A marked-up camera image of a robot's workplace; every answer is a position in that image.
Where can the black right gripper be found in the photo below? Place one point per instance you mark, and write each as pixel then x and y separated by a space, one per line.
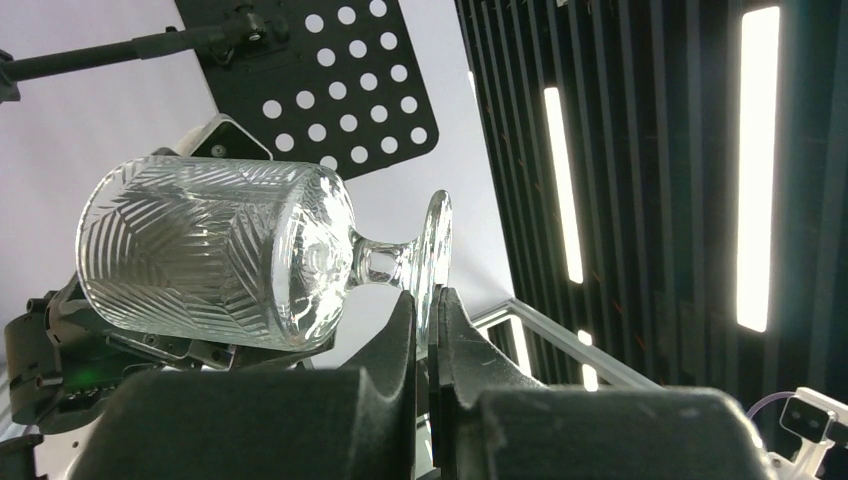
pixel 63 360

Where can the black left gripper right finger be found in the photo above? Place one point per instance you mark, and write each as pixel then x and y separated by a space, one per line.
pixel 491 421

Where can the cut pattern stemmed glass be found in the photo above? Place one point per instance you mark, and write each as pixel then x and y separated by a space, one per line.
pixel 244 252

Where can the black tripod stand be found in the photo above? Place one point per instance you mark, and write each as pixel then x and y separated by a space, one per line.
pixel 245 32

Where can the black perforated stand plate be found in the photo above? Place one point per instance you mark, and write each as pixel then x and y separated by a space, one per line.
pixel 335 83

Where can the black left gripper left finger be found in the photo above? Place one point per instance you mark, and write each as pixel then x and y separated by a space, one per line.
pixel 353 422

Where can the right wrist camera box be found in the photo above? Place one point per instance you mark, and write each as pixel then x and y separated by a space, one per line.
pixel 222 137

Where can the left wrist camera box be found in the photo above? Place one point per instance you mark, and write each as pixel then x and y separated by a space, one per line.
pixel 820 422

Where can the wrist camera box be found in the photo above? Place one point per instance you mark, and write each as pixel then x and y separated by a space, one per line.
pixel 222 137
pixel 820 422

